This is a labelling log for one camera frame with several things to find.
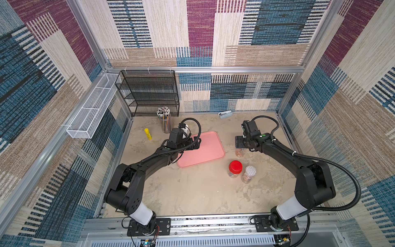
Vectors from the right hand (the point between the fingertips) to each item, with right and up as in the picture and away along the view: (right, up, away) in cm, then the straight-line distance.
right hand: (244, 143), depth 91 cm
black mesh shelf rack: (-65, +35, +17) cm, 75 cm away
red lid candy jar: (-7, -13, -8) cm, 17 cm away
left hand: (-29, +2, -1) cm, 29 cm away
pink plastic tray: (-19, -4, +9) cm, 21 cm away
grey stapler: (-7, +19, +27) cm, 34 cm away
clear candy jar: (-2, -6, +3) cm, 7 cm away
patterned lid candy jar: (-1, -13, -12) cm, 18 cm away
